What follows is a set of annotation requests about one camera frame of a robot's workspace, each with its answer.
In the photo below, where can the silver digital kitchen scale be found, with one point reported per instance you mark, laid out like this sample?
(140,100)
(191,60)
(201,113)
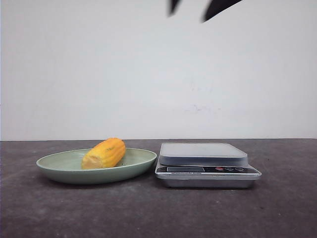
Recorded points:
(215,165)

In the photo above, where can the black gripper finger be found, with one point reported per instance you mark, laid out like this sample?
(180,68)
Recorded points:
(217,6)
(172,6)

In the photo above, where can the green shallow plate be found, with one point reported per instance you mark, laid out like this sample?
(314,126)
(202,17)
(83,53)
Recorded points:
(65,167)

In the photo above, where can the yellow corn cob piece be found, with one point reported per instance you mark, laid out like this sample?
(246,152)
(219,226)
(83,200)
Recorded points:
(106,154)

